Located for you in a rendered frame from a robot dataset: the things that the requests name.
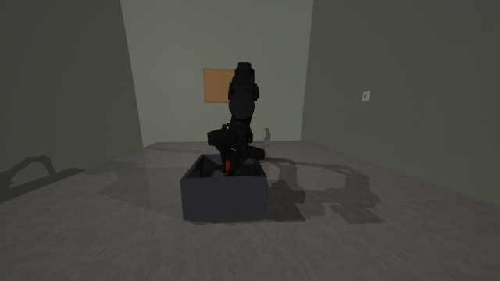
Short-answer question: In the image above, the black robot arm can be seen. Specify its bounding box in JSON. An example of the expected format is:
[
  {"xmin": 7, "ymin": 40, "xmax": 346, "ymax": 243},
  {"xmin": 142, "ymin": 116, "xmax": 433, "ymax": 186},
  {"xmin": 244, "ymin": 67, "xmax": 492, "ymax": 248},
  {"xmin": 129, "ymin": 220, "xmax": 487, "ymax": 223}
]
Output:
[{"xmin": 207, "ymin": 62, "xmax": 259, "ymax": 148}]

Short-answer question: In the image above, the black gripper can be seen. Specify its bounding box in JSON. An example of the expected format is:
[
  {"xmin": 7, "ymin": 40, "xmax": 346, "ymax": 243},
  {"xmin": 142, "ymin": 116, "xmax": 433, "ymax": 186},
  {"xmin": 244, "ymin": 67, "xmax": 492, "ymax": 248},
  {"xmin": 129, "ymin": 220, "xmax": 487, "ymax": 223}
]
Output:
[{"xmin": 216, "ymin": 120, "xmax": 265, "ymax": 176}]

